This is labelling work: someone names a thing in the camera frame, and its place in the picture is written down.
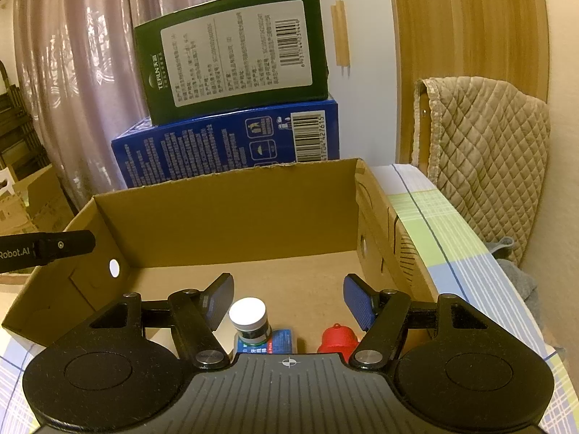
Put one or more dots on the grey cloth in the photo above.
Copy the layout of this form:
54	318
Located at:
520	275

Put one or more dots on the blue printed carton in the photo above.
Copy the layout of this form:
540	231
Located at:
203	149

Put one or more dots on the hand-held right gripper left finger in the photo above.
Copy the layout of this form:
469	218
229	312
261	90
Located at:
221	297

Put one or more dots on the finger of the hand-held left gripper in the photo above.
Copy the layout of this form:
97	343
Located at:
68	243

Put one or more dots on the brown printed carton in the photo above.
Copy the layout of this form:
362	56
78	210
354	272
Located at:
31	203

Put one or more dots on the green carton with white label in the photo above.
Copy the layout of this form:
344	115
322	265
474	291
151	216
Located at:
235	54

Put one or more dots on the wooden door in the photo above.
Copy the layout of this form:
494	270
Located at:
470	31

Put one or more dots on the clear box with blue label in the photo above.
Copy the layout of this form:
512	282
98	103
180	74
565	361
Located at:
282	341

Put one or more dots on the brown cardboard box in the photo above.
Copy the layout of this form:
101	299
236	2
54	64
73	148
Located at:
235	221

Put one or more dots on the quilted beige chair cover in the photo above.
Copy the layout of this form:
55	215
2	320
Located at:
488	153

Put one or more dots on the white cutout board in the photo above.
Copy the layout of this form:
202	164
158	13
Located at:
3	181

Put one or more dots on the green bottle with white cap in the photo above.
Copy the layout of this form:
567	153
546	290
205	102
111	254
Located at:
248	318

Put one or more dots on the red plastic toy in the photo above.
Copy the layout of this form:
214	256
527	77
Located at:
337	339

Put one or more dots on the purple patterned curtain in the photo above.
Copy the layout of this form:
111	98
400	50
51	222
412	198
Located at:
77	77

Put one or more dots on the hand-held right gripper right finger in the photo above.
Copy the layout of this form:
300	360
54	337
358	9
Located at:
355	298

